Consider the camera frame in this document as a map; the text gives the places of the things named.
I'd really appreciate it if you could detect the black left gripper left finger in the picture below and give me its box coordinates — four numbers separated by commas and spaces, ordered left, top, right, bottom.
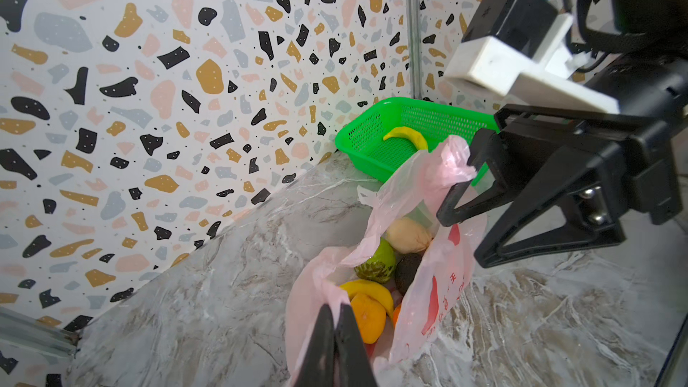
293, 304, 335, 387

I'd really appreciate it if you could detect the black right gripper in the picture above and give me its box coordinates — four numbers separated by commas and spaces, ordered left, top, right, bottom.
437, 53, 687, 268

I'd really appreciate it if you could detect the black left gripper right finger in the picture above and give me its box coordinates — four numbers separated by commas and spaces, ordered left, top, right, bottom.
334, 304, 378, 387

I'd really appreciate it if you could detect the pink plastic bag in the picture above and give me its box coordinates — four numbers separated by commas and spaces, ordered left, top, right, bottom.
285, 135, 487, 386

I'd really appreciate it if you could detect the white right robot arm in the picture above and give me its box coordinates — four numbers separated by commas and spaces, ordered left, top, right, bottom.
436, 0, 687, 268

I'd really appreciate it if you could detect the orange fruit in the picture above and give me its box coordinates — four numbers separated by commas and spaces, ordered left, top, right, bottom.
351, 294, 387, 345

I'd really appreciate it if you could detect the green fruit in bag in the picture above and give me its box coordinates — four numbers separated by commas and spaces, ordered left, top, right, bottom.
355, 238, 397, 285

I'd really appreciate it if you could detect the beige round fruit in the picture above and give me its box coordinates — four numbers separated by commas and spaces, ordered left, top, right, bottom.
384, 217, 434, 254

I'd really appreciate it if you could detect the dark avocado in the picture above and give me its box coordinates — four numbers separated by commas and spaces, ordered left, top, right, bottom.
394, 253, 423, 296

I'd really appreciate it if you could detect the yellow banana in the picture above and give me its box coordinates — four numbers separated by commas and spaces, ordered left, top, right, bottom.
383, 126, 429, 151

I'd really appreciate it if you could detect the green plastic basket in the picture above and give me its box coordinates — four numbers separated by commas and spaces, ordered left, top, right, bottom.
335, 97, 498, 183

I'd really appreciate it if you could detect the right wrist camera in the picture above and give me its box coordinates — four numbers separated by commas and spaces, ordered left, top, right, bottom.
444, 0, 619, 114

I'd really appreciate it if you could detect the aluminium corner post right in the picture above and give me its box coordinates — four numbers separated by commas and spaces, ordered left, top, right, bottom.
407, 0, 423, 100

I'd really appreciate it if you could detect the aluminium corner post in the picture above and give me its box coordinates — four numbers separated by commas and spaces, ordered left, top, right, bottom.
407, 0, 423, 100
1, 307, 79, 358

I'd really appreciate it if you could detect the aluminium corner post left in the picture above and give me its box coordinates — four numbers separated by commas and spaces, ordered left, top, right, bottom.
1, 307, 79, 358

